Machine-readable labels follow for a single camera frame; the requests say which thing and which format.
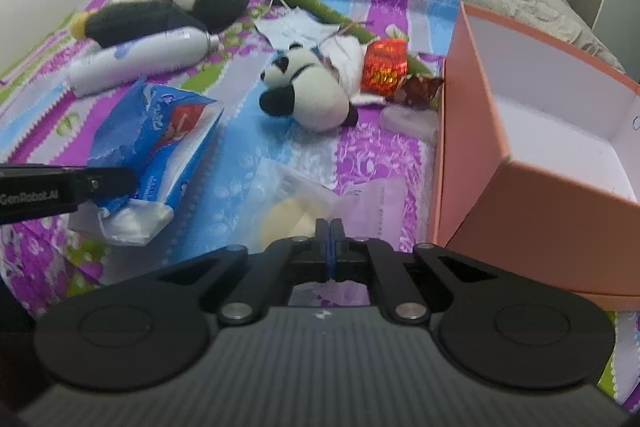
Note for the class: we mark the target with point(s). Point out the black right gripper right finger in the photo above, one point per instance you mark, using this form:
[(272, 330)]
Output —
[(495, 325)]

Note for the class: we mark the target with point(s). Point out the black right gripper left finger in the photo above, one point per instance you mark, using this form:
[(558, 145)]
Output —
[(139, 333)]

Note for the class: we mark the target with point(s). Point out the blue tissue pack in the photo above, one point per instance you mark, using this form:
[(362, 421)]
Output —
[(160, 133)]

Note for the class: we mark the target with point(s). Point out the clear plastic bag with pad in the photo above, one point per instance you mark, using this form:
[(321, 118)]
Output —
[(281, 203)]

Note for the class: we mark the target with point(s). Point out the brown candy packet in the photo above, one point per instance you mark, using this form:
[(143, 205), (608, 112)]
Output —
[(417, 90)]

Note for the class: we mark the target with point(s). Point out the small panda plush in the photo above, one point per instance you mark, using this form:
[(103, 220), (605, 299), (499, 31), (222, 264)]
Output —
[(298, 85)]

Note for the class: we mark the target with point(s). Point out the red foil candy wrapper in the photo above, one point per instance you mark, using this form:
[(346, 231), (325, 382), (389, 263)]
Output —
[(385, 64)]

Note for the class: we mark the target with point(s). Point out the white face mask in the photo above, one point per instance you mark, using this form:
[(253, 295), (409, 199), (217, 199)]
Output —
[(294, 26)]

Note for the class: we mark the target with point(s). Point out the white knitted sock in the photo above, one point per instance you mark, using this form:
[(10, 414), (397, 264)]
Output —
[(344, 57)]

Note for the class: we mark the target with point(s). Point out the white spray bottle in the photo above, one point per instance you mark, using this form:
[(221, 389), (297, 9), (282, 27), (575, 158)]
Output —
[(148, 56)]

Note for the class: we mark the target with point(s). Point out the pink cardboard box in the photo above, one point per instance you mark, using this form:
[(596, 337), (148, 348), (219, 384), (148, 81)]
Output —
[(537, 161)]

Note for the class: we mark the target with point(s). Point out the colourful striped floral blanket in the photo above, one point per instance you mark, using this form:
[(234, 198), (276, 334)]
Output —
[(43, 263)]

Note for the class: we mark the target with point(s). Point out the grey white penguin plush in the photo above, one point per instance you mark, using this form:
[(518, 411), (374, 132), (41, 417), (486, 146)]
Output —
[(122, 21)]

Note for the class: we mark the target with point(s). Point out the green plush massage stick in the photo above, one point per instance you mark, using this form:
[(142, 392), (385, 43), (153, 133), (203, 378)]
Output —
[(320, 4)]

